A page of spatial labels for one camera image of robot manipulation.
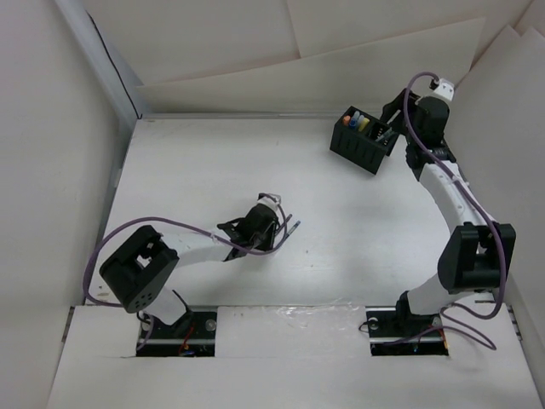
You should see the yellow cap highlighter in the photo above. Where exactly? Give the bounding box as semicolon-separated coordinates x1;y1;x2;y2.
358;118;370;132

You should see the dark cap gel pen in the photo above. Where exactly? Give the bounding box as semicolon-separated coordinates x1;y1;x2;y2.
278;213;293;230

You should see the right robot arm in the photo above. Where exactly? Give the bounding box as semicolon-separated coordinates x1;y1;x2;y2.
381;88;516;336

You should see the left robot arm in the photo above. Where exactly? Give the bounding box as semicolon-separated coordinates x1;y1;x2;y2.
99;194;285;338

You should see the blue cap gel pen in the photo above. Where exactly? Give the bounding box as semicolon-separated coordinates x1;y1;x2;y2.
280;220;301;245

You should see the black slotted organizer box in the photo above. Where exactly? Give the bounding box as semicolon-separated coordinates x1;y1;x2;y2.
330;106;396;175

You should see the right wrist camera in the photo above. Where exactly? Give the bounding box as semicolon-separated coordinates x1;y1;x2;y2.
429;78;455;103

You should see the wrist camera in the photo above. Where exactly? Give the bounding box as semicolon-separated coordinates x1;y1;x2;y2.
429;78;455;103
257;193;281;211

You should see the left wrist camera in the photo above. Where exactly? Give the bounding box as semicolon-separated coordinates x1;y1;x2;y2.
257;193;281;211

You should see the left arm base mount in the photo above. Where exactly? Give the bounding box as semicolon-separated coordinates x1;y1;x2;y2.
135;292;218;358

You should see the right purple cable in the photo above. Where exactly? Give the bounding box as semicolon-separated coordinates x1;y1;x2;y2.
404;72;508;350

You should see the purple cable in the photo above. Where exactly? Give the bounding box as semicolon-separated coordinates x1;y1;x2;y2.
83;193;290;354
404;72;508;350

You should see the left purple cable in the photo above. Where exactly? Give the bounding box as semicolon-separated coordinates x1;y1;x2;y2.
83;193;290;354

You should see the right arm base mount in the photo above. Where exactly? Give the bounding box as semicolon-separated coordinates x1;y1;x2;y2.
359;300;449;357

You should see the aluminium rail right side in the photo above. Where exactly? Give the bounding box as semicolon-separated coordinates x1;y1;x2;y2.
424;120;523;342

